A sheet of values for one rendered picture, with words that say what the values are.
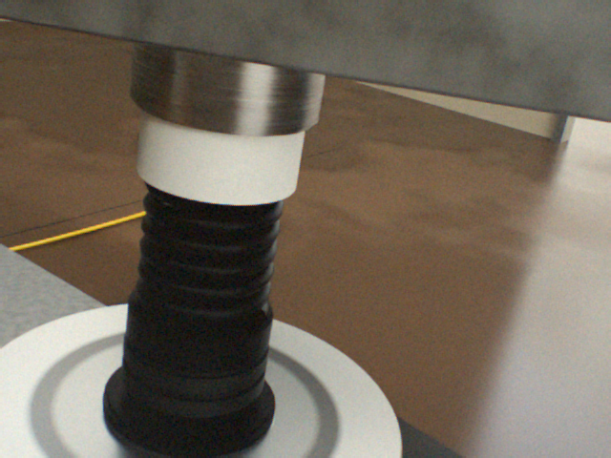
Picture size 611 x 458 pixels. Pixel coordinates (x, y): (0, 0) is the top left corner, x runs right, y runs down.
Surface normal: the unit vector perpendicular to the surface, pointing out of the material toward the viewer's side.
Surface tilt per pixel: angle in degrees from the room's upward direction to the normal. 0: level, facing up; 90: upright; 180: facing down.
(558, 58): 90
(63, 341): 0
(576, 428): 0
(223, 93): 90
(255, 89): 90
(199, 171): 90
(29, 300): 0
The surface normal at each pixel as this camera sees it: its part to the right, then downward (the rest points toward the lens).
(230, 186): 0.25, 0.40
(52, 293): 0.15, -0.92
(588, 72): -0.22, 0.33
